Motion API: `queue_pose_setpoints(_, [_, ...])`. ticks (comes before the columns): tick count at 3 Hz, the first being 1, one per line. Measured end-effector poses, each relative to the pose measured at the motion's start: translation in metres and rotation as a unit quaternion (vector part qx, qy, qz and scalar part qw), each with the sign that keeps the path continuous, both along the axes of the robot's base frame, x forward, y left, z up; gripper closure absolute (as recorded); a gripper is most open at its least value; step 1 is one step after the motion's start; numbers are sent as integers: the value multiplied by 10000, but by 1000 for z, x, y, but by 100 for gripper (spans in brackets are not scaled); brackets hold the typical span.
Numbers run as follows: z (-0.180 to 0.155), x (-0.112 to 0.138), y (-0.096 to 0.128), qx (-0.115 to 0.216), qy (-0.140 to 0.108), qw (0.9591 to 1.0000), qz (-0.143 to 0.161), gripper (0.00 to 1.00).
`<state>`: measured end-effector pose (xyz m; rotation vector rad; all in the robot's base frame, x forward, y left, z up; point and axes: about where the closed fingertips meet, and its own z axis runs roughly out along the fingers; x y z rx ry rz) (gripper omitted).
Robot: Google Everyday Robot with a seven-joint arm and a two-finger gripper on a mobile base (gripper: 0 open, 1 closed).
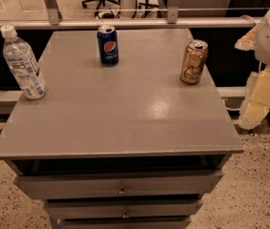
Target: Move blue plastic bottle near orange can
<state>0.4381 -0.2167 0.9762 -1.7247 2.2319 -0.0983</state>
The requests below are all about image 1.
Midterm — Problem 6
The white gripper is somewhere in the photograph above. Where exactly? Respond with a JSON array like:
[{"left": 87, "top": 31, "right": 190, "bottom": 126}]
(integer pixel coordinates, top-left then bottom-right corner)
[{"left": 235, "top": 9, "right": 270, "bottom": 130}]

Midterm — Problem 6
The clear plastic water bottle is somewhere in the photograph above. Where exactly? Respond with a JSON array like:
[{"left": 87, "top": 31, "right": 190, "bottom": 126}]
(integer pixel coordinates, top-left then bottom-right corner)
[{"left": 0, "top": 26, "right": 47, "bottom": 99}]

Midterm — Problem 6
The orange soda can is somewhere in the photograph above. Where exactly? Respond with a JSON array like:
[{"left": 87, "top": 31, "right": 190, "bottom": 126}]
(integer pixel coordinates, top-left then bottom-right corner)
[{"left": 180, "top": 39, "right": 208, "bottom": 84}]

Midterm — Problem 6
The blue Pepsi can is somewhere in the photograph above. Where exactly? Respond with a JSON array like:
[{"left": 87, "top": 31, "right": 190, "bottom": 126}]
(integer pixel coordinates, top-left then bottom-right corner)
[{"left": 97, "top": 25, "right": 118, "bottom": 66}]

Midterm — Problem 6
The top grey drawer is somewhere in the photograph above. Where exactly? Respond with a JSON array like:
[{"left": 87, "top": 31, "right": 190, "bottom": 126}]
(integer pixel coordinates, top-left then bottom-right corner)
[{"left": 14, "top": 170, "right": 223, "bottom": 199}]

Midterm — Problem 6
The grey drawer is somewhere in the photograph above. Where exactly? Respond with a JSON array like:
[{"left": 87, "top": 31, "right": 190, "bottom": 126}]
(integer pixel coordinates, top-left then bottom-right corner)
[
  {"left": 44, "top": 198, "right": 202, "bottom": 219},
  {"left": 62, "top": 217, "right": 191, "bottom": 229},
  {"left": 14, "top": 170, "right": 223, "bottom": 199}
]

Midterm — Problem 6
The grey drawer cabinet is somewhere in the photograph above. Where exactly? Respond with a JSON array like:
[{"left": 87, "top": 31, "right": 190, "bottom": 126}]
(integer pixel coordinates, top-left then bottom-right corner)
[{"left": 0, "top": 28, "right": 245, "bottom": 229}]

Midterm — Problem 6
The middle grey drawer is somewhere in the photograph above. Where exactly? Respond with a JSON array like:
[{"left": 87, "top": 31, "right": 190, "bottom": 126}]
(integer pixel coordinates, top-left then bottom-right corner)
[{"left": 44, "top": 198, "right": 202, "bottom": 219}]

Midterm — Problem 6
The bottom grey drawer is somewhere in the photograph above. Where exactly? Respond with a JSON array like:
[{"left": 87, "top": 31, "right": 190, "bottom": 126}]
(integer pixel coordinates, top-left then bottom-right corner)
[{"left": 62, "top": 217, "right": 191, "bottom": 229}]

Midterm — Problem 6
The white cable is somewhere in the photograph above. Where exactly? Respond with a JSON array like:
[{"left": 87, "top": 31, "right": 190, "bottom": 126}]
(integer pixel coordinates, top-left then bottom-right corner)
[{"left": 221, "top": 14, "right": 260, "bottom": 113}]

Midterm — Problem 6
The metal window frame rail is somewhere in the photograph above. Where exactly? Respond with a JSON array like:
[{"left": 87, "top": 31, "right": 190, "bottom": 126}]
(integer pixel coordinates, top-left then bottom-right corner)
[{"left": 0, "top": 0, "right": 260, "bottom": 30}]

